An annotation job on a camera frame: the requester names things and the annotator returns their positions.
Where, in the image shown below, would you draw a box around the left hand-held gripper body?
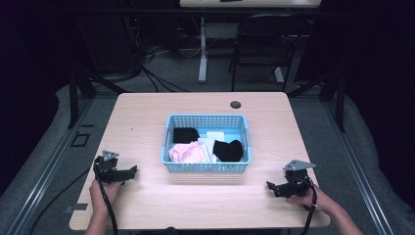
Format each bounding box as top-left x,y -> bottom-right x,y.
93,150 -> 124,184

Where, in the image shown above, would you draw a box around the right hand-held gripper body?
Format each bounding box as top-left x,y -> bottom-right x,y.
281,159 -> 317,198

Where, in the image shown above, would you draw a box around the person's left hand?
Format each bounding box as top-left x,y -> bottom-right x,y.
89,178 -> 124,213

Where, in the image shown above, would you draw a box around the person's right hand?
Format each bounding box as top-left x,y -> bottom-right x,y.
286,184 -> 335,215

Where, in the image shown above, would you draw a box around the blue plastic basket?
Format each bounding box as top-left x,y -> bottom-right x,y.
160,113 -> 254,173

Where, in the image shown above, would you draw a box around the large black sock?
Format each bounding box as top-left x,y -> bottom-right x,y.
212,139 -> 245,164

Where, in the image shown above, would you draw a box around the pink cloth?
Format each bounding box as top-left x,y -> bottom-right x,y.
167,140 -> 206,164

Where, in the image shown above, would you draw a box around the person's dark clothing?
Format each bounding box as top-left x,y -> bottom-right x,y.
136,226 -> 180,235

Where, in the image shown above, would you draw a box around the small black sock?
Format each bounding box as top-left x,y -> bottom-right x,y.
171,126 -> 201,144

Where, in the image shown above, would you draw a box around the white cloth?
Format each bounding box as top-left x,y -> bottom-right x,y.
197,137 -> 219,164

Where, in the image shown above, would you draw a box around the pale folded cloth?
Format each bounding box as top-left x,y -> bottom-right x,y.
206,130 -> 226,143

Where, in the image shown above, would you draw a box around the black metal stand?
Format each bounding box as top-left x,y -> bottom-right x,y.
67,64 -> 129,130
286,70 -> 347,133

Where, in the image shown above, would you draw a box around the black folding chair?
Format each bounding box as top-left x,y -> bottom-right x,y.
227,13 -> 311,93

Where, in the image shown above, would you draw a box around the white desk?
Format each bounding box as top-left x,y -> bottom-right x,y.
178,0 -> 323,84

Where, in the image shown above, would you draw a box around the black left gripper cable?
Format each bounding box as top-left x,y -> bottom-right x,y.
93,156 -> 119,235

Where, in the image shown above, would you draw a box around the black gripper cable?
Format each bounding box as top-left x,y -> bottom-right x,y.
93,156 -> 119,235
299,175 -> 319,235

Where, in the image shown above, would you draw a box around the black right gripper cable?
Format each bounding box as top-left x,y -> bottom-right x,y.
299,175 -> 319,235

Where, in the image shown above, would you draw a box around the black floor cable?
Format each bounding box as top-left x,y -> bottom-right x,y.
28,166 -> 96,235

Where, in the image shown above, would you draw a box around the aluminium floor rail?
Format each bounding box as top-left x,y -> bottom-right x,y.
5,97 -> 96,235
321,101 -> 396,235

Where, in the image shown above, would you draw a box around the black floor cables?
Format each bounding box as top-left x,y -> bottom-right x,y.
140,45 -> 204,94

